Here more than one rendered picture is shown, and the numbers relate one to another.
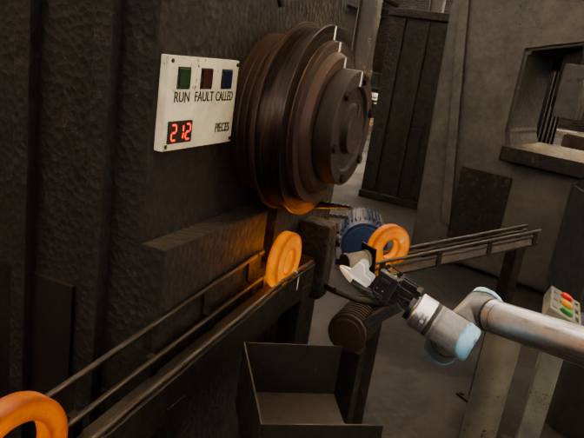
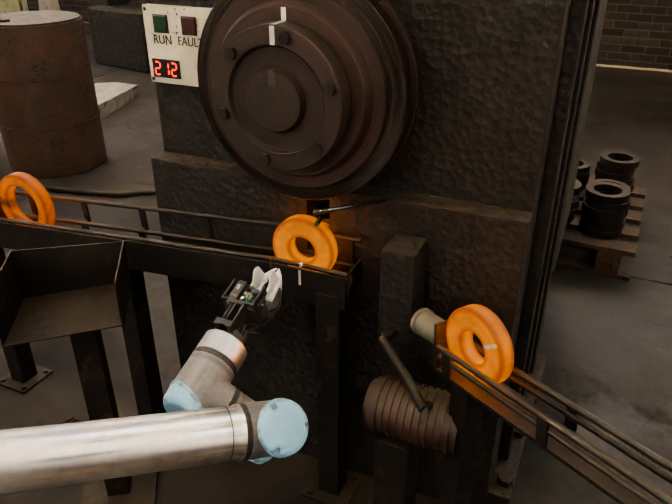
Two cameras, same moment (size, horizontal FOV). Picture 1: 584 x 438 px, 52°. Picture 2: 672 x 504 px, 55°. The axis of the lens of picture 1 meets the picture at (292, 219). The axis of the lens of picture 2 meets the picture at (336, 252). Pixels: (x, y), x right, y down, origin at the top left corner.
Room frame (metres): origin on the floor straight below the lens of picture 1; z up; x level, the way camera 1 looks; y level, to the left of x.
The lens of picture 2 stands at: (1.62, -1.33, 1.44)
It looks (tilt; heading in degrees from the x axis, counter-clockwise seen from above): 28 degrees down; 92
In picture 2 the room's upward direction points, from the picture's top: straight up
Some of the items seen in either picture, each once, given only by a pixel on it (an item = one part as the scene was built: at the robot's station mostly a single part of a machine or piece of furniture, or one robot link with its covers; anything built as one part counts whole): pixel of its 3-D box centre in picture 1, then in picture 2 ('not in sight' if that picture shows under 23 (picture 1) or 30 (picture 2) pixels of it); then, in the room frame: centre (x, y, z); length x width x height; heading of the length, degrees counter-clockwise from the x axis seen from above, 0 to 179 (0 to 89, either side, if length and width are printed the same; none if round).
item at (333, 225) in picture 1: (313, 256); (402, 289); (1.74, -0.08, 0.68); 0.11 x 0.08 x 0.24; 68
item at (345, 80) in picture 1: (345, 128); (279, 98); (1.48, -0.10, 1.11); 0.28 x 0.06 x 0.28; 158
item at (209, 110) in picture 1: (200, 102); (193, 47); (1.24, 0.22, 1.15); 0.26 x 0.02 x 0.18; 158
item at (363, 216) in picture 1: (361, 235); not in sight; (3.75, -0.47, 0.17); 0.57 x 0.31 x 0.34; 178
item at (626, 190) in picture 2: not in sight; (516, 180); (2.44, 1.74, 0.22); 1.20 x 0.81 x 0.44; 156
